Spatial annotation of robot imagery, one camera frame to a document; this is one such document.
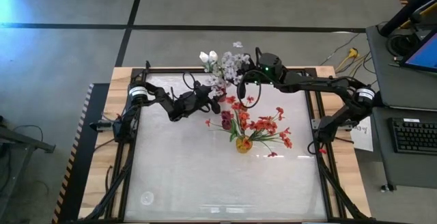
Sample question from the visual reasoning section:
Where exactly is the black diagonal pole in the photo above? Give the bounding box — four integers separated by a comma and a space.
378, 0, 437, 37

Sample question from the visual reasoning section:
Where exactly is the black metal stand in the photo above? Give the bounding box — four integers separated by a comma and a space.
0, 114, 57, 156

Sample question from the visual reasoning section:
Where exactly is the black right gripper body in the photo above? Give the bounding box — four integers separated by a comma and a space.
254, 47, 285, 83

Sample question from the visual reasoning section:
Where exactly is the yellow textured glass vase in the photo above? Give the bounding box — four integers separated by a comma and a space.
235, 135, 254, 155

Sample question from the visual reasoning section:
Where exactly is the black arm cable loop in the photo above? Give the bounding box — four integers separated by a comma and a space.
182, 70, 198, 92
236, 69, 263, 110

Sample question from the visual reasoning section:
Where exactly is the black computer keyboard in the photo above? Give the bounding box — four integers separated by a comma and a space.
388, 117, 437, 156

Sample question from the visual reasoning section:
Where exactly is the black aluminium table frame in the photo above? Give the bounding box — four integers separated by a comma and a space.
81, 59, 371, 224

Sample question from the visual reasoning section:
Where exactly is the white glossy work surface sheet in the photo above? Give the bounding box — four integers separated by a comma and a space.
124, 72, 328, 222

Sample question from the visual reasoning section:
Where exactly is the orange artificial flower spray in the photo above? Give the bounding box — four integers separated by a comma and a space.
204, 95, 257, 146
245, 106, 294, 158

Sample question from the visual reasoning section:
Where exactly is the red ribbed glass vase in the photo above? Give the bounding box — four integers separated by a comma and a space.
214, 87, 229, 103

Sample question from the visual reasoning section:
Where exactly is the yellow floor cable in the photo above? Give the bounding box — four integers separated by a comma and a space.
334, 47, 361, 74

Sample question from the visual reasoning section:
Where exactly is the laptop with blue screen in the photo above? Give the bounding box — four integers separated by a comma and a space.
401, 29, 437, 74

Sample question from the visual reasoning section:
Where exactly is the grey desk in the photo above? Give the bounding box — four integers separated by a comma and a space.
365, 24, 437, 191

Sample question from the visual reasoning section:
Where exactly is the clear round disc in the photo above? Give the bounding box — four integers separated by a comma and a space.
140, 191, 155, 206

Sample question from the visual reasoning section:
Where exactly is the black right arm cable loop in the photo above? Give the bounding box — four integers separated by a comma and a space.
236, 69, 263, 110

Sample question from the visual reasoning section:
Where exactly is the white paper sheet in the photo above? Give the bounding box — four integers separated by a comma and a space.
350, 116, 375, 152

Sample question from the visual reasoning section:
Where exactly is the black coiled cable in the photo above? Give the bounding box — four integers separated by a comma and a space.
387, 29, 410, 57

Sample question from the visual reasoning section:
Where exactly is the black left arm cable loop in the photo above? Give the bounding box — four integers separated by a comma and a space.
182, 70, 198, 92

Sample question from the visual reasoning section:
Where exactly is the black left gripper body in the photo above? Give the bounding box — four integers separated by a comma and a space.
170, 84, 212, 122

